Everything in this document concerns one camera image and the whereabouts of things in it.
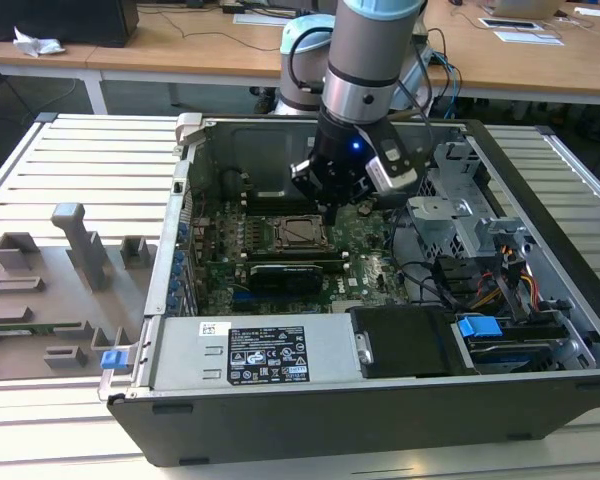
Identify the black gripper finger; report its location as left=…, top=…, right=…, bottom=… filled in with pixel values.
left=289, top=158, right=332, bottom=227
left=330, top=178, right=375, bottom=227

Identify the silver CPU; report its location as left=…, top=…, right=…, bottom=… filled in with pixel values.
left=285, top=220, right=320, bottom=244

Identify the metal socket cover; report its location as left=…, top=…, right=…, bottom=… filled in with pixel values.
left=274, top=214, right=334, bottom=251

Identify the CPU socket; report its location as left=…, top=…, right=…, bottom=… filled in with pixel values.
left=272, top=213, right=342, bottom=252

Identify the black drive cover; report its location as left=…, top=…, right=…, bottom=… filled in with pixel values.
left=349, top=305, right=476, bottom=379

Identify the green motherboard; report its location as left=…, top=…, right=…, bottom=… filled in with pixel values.
left=189, top=192, right=416, bottom=316

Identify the silver disk bay cage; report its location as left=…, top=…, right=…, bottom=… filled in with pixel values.
left=407, top=142, right=531, bottom=261

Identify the graphics card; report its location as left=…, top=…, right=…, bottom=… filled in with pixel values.
left=248, top=263, right=326, bottom=303

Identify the white paper sheet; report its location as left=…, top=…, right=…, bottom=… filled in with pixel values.
left=232, top=13, right=286, bottom=26
left=494, top=30, right=566, bottom=47

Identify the wooden desk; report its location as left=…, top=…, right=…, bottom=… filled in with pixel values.
left=0, top=0, right=600, bottom=109

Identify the black power supply label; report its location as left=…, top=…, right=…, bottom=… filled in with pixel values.
left=228, top=325, right=306, bottom=385

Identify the blue disk carrier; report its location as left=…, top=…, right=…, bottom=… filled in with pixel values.
left=457, top=314, right=504, bottom=346

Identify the silver power supply unit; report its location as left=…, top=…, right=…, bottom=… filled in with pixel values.
left=147, top=314, right=364, bottom=391

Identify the black hard disk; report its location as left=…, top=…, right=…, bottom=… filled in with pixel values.
left=467, top=337, right=569, bottom=374

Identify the black PC case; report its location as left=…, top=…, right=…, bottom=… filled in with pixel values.
left=97, top=112, right=600, bottom=469

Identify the silver laptop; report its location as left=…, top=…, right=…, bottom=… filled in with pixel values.
left=494, top=0, right=566, bottom=19

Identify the blue case latch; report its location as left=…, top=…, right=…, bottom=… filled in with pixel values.
left=101, top=351, right=133, bottom=372

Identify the grey parts rack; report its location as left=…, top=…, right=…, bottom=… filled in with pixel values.
left=0, top=202, right=156, bottom=381

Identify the black computer tower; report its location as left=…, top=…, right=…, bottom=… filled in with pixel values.
left=0, top=0, right=140, bottom=49

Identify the green RAM stick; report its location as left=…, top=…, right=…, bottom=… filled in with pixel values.
left=0, top=322, right=89, bottom=337

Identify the crumpled white paper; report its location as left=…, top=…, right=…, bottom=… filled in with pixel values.
left=12, top=25, right=66, bottom=56

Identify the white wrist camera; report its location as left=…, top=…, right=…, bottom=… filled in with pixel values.
left=364, top=130, right=419, bottom=194

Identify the blue cable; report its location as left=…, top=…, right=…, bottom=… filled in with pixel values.
left=429, top=49, right=464, bottom=119

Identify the orange yellow wire bundle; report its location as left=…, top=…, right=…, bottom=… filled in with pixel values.
left=472, top=269, right=544, bottom=311

